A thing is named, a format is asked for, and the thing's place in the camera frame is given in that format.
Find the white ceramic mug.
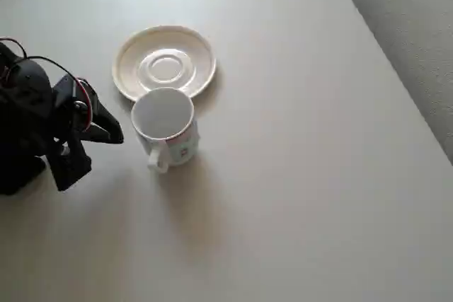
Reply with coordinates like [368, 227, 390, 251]
[130, 86, 199, 175]

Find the cream white saucer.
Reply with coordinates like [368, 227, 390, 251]
[112, 25, 217, 103]

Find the red cable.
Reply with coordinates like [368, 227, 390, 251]
[76, 77, 94, 131]

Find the black cable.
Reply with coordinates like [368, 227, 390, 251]
[6, 54, 79, 82]

